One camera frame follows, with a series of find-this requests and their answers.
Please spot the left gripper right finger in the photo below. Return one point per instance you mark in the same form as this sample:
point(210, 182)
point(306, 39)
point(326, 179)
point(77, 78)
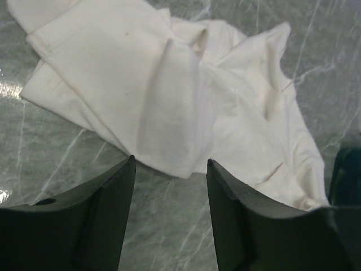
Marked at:
point(254, 232)

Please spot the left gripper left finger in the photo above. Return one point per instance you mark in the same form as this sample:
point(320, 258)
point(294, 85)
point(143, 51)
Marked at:
point(80, 229)

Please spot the white t shirt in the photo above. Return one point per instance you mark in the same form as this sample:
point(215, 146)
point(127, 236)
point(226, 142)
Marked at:
point(175, 93)

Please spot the teal plastic basket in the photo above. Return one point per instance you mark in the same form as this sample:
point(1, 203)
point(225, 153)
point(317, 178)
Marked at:
point(345, 184)

